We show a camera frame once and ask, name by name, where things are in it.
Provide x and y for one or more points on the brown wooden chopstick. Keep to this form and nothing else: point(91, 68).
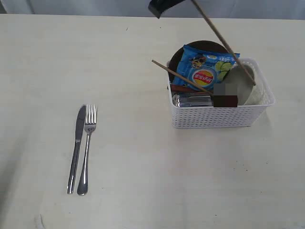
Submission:
point(182, 78)
point(222, 39)

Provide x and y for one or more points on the silver metal table knife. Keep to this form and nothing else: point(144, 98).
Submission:
point(77, 144)

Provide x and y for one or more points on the blue potato chips bag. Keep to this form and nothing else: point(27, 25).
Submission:
point(204, 68)

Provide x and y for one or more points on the silver metal fork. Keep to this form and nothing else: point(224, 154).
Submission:
point(89, 127)

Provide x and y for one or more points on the pale green ceramic bowl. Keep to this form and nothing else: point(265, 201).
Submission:
point(247, 93)

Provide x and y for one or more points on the dark brown wooden spoon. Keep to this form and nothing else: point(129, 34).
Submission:
point(225, 94)

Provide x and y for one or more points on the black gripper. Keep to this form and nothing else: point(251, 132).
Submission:
point(158, 7)

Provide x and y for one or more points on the silver foil packet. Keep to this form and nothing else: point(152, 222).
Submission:
point(192, 100)

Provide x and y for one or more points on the white perforated plastic basket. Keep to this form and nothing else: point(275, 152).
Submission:
point(223, 117)

